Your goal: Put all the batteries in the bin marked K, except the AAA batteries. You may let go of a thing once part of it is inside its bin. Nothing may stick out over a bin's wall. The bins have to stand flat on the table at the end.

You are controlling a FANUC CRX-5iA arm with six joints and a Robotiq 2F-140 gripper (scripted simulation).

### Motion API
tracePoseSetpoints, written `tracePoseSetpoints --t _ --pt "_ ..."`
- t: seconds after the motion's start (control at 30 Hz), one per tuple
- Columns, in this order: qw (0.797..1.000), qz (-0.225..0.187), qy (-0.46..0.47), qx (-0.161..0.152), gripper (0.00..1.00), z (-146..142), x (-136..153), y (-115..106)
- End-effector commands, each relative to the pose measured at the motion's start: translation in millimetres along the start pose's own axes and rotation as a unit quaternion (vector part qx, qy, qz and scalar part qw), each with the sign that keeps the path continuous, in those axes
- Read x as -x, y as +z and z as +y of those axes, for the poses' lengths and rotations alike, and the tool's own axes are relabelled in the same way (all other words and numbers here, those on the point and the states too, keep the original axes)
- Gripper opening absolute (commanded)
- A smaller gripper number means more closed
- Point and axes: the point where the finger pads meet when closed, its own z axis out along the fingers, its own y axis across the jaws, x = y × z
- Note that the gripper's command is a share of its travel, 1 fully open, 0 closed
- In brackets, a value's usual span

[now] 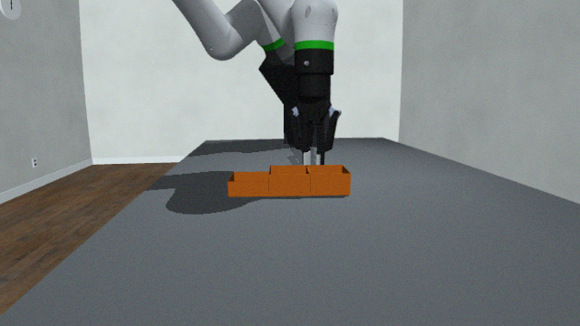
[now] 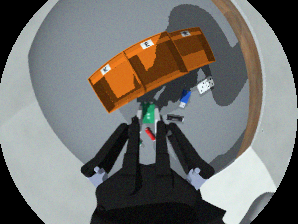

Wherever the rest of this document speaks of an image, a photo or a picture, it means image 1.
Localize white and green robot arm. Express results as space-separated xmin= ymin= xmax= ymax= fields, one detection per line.
xmin=172 ymin=0 xmax=338 ymax=75

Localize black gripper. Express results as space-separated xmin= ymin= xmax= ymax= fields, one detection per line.
xmin=287 ymin=75 xmax=342 ymax=165

